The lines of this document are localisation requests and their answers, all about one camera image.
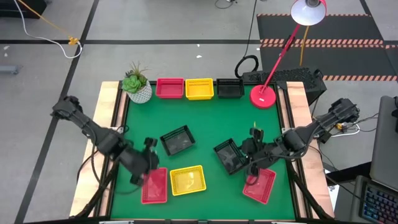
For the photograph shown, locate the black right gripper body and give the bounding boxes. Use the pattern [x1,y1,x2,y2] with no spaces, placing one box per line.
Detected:
[248,128,282,178]

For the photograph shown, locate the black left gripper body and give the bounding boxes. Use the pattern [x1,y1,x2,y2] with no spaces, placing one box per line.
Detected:
[120,138,159,187]

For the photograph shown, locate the black plastic basket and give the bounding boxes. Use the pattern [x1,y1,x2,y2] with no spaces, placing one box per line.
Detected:
[216,78,245,100]
[159,124,197,156]
[213,138,250,175]

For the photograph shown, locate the red plastic basket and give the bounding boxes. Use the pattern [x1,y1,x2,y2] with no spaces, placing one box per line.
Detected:
[141,167,169,205]
[155,77,185,100]
[242,167,277,205]

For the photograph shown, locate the yellow plastic basket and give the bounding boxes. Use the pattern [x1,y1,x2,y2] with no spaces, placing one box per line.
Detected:
[185,78,215,101]
[169,164,208,197]

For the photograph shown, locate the red desk lamp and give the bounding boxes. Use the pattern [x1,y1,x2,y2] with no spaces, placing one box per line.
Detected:
[249,0,328,110]

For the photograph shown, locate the wooden table side plank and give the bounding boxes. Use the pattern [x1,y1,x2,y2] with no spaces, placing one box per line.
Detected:
[68,81,121,218]
[285,81,335,218]

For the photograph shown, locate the succulent in white pot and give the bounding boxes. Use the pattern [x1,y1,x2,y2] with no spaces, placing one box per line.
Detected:
[121,60,153,105]

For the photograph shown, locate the black perforated computer case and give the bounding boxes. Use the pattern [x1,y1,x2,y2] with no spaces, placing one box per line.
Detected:
[241,67,328,105]

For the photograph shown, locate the grey laptop lid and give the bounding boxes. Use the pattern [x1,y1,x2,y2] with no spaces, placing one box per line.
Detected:
[369,95,398,191]

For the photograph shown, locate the backlit keyboard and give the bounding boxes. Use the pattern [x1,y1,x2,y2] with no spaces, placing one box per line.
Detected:
[359,182,398,224]

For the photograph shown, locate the black mat hazard stripes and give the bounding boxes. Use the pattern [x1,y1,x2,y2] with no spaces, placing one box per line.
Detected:
[256,12,398,82]

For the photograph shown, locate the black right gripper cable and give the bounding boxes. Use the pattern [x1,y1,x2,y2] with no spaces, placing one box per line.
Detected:
[246,167,259,187]

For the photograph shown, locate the black coiled cable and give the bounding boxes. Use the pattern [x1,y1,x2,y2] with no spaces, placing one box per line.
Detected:
[234,0,261,79]

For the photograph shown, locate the white cable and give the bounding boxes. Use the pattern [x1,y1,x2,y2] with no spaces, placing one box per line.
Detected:
[12,0,83,60]
[330,123,361,138]

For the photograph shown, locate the yellow hanging cable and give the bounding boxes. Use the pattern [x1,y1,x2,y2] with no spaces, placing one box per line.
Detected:
[298,25,310,67]

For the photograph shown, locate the yellow cord with connector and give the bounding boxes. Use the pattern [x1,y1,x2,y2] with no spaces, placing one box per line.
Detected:
[16,0,80,46]

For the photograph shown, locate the grey metal floor bracket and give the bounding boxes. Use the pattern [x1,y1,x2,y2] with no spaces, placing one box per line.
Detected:
[0,64,20,76]

